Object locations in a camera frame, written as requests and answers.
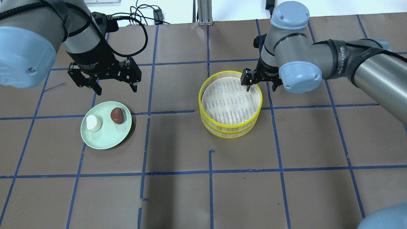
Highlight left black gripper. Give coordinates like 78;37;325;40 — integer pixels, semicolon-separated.
67;54;141;96

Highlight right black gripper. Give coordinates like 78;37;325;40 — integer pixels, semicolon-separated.
240;58;283;92

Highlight yellow steamer layer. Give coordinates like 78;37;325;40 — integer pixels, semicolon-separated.
200;114;258;139
198;71;263;127

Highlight white steamed bun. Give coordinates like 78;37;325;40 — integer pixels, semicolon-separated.
85;114;101;132

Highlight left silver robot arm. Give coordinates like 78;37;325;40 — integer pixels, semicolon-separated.
0;0;148;95

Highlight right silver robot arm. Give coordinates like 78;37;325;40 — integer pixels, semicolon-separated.
240;1;406;112

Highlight brown steamed bun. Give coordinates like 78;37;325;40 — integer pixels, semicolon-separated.
110;107;124;125

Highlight light green plate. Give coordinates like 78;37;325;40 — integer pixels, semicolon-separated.
80;101;132;150

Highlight black power adapter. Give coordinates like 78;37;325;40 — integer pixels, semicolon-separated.
153;9;164;24

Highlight aluminium frame post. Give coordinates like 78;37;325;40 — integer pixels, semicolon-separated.
192;0;214;26

